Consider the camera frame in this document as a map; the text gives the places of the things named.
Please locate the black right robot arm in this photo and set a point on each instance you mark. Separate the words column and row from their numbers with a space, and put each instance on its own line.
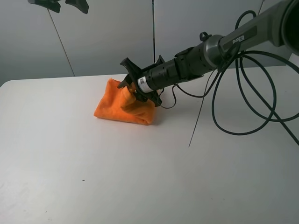
column 278, row 24

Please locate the orange towel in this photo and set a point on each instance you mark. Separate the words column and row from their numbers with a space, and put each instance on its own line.
column 122, row 105

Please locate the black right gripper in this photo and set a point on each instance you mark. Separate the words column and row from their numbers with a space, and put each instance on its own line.
column 136, row 80

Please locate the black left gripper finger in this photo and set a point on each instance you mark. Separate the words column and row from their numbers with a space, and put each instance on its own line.
column 82, row 5
column 52, row 5

